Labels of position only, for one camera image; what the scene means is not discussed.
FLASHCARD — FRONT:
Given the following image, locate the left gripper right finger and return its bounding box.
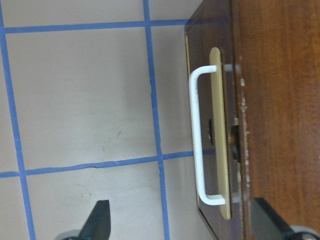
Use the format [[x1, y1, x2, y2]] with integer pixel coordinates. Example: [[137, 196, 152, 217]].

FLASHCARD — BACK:
[[251, 197, 295, 240]]

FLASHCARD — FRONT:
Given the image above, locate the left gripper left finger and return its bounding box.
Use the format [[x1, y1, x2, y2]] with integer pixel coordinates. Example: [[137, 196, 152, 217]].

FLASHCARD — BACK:
[[77, 200, 111, 240]]

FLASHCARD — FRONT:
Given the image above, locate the wooden drawer with white handle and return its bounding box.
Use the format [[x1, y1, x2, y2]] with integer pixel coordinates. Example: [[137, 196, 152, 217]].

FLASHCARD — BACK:
[[185, 12, 243, 240]]

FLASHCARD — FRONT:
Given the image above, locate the dark wooden drawer cabinet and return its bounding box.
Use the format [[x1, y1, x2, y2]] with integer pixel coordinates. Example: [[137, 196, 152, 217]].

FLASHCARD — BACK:
[[184, 0, 320, 240]]

